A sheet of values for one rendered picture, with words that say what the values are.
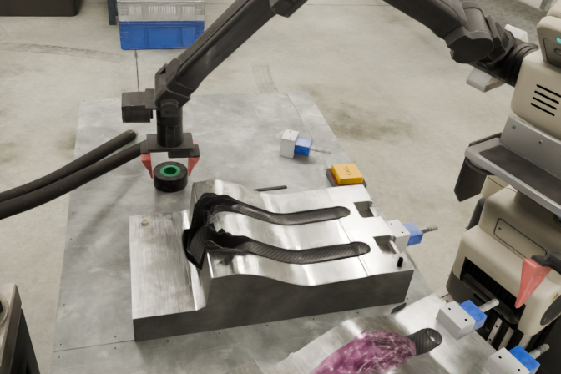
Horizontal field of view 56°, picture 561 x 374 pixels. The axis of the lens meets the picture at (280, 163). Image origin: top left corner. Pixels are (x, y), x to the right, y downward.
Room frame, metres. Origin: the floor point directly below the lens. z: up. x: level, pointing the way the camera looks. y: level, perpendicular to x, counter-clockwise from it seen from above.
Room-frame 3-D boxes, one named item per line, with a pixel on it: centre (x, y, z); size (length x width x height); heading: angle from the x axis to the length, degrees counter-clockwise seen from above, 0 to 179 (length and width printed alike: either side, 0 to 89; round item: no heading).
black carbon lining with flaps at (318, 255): (0.75, -0.01, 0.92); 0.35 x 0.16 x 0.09; 108
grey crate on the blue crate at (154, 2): (3.81, 1.00, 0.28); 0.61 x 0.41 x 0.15; 108
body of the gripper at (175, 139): (1.00, 0.25, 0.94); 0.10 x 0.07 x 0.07; 107
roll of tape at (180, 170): (1.01, 0.26, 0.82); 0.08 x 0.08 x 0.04
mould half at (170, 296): (0.76, 0.01, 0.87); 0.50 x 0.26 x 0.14; 108
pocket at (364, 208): (0.87, -0.19, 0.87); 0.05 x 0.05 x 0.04; 18
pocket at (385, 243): (0.77, -0.22, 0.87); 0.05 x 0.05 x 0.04; 18
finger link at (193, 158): (1.01, 0.23, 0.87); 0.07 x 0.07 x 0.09; 17
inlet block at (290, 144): (1.19, -0.06, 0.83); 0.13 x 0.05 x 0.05; 80
